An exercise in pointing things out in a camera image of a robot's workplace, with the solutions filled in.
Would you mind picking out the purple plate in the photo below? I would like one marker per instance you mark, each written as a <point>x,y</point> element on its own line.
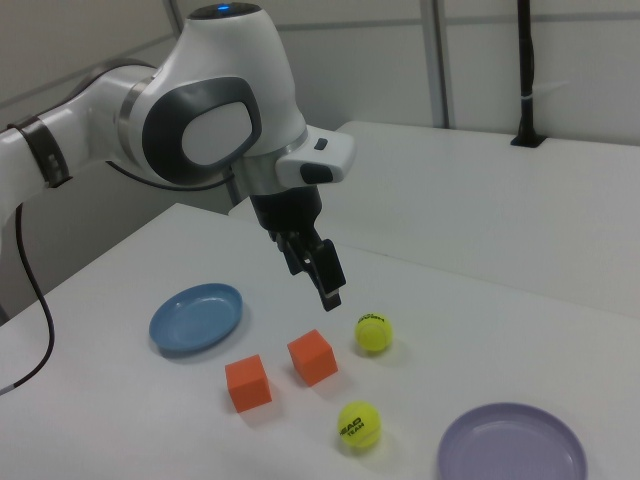
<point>510,445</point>

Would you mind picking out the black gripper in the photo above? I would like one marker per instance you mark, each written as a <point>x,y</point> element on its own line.
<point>287,210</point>

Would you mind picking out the black camera pole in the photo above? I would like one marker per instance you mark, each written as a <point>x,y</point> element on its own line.
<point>525,60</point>

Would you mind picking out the yellow tennis ball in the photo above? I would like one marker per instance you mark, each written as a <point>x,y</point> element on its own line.
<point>373,334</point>
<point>359,424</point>

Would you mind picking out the grey partition post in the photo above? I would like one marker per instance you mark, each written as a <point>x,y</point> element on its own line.
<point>236,197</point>
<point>440,60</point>

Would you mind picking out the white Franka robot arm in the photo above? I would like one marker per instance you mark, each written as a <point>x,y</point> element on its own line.
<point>220,75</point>

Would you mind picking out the blue plate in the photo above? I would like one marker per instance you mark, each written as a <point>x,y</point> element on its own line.
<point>192,322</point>

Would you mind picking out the orange cube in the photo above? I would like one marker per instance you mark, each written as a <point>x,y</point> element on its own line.
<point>248,384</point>
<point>312,357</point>

